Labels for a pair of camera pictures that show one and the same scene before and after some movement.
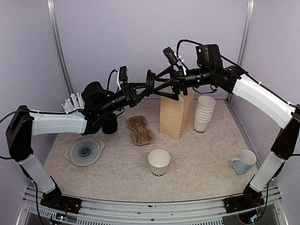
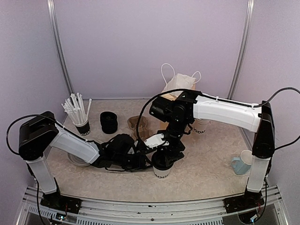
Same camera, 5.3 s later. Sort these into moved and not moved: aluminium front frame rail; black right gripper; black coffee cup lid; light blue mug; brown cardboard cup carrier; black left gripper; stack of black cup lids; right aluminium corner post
Moved: black right gripper; black left gripper; black coffee cup lid
Not moved: aluminium front frame rail; stack of black cup lids; brown cardboard cup carrier; right aluminium corner post; light blue mug
